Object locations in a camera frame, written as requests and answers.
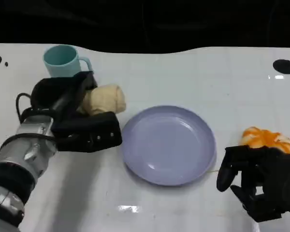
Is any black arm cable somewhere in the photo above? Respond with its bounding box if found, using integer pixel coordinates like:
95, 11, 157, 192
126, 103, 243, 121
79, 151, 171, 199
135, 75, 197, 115
15, 92, 57, 141

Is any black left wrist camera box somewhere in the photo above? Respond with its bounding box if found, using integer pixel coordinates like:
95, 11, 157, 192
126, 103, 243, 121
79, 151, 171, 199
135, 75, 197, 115
50, 111, 123, 153

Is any pale green mug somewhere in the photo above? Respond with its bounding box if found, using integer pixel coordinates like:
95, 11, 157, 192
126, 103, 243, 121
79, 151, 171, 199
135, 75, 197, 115
43, 44, 93, 78

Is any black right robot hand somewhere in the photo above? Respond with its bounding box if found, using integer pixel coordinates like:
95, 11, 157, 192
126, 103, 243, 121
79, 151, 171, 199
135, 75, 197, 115
216, 145, 290, 222

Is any orange and white bread roll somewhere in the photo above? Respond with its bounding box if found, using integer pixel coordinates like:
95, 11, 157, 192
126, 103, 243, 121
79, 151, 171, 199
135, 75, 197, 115
239, 126, 290, 154

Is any lilac plate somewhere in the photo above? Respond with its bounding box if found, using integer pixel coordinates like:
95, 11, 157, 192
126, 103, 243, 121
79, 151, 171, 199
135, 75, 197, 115
122, 105, 217, 186

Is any beige towel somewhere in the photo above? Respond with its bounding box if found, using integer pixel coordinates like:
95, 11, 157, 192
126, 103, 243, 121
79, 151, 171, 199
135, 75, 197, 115
76, 83, 127, 116

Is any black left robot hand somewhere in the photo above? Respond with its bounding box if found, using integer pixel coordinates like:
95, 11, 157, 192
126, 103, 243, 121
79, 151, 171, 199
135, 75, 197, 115
30, 71, 99, 116

